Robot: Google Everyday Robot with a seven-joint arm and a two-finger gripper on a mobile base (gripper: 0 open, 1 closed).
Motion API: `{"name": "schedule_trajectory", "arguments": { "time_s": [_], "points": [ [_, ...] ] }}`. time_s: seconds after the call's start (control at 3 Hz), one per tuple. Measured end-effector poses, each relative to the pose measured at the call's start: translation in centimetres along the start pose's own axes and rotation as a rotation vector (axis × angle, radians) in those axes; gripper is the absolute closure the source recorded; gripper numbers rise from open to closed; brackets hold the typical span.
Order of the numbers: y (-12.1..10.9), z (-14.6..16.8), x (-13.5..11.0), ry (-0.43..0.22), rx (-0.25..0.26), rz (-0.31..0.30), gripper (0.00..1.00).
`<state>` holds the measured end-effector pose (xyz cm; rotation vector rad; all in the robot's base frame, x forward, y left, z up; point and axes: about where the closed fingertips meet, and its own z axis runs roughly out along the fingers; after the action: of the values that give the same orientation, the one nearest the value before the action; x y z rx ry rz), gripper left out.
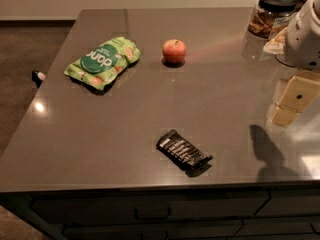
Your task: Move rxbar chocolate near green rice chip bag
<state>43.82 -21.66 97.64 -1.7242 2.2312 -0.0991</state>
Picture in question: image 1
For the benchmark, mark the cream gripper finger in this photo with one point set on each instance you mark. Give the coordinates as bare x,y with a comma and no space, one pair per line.
281,116

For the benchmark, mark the black rxbar chocolate bar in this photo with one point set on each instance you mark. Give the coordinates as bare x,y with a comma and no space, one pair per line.
181,151

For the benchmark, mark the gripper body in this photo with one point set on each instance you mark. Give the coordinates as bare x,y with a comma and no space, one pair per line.
302,43

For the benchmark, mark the snack packet beside jar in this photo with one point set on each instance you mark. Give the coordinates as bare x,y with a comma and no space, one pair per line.
276,45

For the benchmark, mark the red apple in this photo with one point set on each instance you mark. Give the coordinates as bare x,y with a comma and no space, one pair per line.
174,51

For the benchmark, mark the small bottle on floor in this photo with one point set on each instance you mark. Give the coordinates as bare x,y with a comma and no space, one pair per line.
38,76

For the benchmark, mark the glass jar with black lid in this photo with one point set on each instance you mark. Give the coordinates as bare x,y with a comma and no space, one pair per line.
266,12

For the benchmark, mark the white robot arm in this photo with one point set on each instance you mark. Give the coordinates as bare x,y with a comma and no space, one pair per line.
298,45

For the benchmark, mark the green rice chip bag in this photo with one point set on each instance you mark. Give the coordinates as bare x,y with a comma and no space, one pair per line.
101,66

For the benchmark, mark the black drawer handle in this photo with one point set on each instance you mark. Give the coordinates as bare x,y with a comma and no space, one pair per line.
152,214

